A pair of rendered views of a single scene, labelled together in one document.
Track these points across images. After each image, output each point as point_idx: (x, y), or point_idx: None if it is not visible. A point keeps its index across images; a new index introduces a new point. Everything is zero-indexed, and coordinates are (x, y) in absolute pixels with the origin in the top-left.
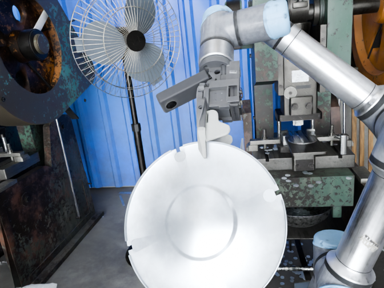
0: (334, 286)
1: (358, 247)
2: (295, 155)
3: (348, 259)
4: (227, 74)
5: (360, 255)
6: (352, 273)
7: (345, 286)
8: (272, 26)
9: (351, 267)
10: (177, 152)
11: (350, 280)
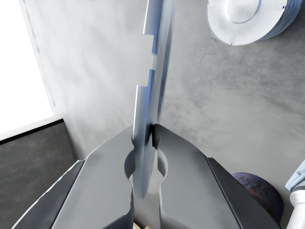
0: (300, 177)
1: (292, 226)
2: None
3: (301, 210)
4: None
5: (291, 220)
6: (296, 200)
7: (294, 185)
8: None
9: (298, 205)
10: (153, 58)
11: (292, 192)
